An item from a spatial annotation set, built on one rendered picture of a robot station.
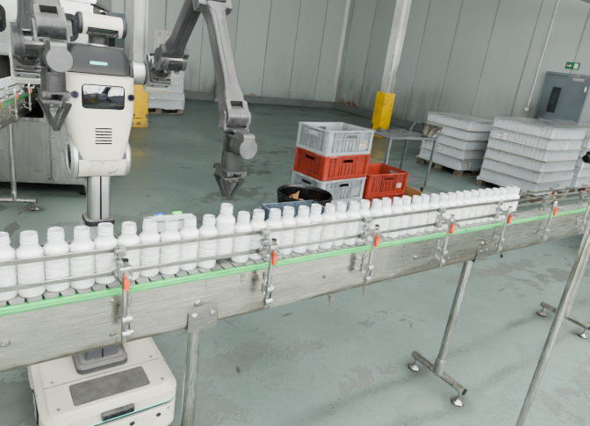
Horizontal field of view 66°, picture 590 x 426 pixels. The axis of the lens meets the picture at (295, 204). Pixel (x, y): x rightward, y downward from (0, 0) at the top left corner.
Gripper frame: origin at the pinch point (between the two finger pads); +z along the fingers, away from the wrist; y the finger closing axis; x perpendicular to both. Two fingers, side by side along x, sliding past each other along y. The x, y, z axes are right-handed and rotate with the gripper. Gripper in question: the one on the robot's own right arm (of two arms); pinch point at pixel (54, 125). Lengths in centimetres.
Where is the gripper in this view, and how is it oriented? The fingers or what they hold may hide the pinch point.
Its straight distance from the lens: 135.8
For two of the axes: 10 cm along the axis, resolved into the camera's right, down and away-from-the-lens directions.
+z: -1.3, 9.5, 3.0
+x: 8.1, -0.7, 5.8
